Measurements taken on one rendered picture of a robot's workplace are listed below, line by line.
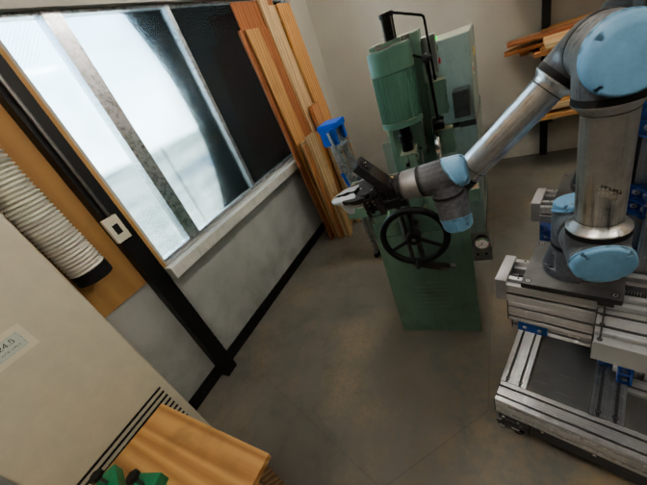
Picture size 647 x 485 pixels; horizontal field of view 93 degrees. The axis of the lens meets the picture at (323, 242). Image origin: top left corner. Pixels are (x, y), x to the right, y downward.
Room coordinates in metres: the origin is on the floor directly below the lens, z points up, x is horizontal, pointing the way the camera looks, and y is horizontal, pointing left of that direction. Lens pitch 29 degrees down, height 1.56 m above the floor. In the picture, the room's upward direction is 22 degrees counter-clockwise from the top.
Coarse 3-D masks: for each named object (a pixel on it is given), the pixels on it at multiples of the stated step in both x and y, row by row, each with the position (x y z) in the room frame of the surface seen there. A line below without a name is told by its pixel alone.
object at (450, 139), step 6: (450, 126) 1.45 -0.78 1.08; (438, 132) 1.45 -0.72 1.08; (444, 132) 1.43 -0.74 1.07; (450, 132) 1.42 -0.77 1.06; (444, 138) 1.44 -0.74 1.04; (450, 138) 1.42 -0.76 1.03; (444, 144) 1.44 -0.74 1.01; (450, 144) 1.43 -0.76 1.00; (444, 150) 1.44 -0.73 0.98; (450, 150) 1.43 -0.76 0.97
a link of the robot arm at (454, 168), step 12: (456, 156) 0.64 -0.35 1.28; (420, 168) 0.68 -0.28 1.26; (432, 168) 0.66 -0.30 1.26; (444, 168) 0.64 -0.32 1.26; (456, 168) 0.62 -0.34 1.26; (468, 168) 0.65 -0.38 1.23; (420, 180) 0.67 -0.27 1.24; (432, 180) 0.65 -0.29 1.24; (444, 180) 0.63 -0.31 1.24; (456, 180) 0.62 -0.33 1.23; (468, 180) 0.62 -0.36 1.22; (420, 192) 0.67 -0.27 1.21; (432, 192) 0.66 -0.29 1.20; (444, 192) 0.63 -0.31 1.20; (456, 192) 0.63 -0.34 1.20
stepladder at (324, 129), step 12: (336, 120) 2.26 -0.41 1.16; (324, 132) 2.26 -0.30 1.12; (336, 132) 2.24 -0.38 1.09; (324, 144) 2.28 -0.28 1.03; (336, 144) 2.23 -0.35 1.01; (348, 144) 2.37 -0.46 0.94; (336, 156) 2.25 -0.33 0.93; (348, 156) 2.37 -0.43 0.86; (348, 168) 2.23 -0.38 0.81; (348, 180) 2.21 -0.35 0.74; (360, 180) 2.32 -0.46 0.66; (372, 228) 2.15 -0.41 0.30; (372, 240) 2.20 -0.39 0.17
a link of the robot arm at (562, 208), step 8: (560, 200) 0.64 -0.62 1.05; (568, 200) 0.63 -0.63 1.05; (552, 208) 0.66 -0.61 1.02; (560, 208) 0.62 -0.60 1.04; (568, 208) 0.60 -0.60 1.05; (552, 216) 0.65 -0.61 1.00; (560, 216) 0.62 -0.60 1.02; (568, 216) 0.60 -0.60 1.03; (552, 224) 0.65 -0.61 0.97; (560, 224) 0.60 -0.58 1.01; (552, 232) 0.65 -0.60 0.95; (552, 240) 0.64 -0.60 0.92
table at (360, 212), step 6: (474, 192) 1.11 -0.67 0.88; (426, 198) 1.21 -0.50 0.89; (474, 198) 1.12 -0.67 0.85; (426, 204) 1.20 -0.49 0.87; (432, 204) 1.20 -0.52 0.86; (354, 210) 1.37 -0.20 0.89; (360, 210) 1.36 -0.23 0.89; (354, 216) 1.38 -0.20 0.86; (360, 216) 1.36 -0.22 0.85; (366, 216) 1.35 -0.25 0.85; (414, 216) 1.15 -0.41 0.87; (420, 216) 1.14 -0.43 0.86; (426, 216) 1.13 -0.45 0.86; (396, 222) 1.19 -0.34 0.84
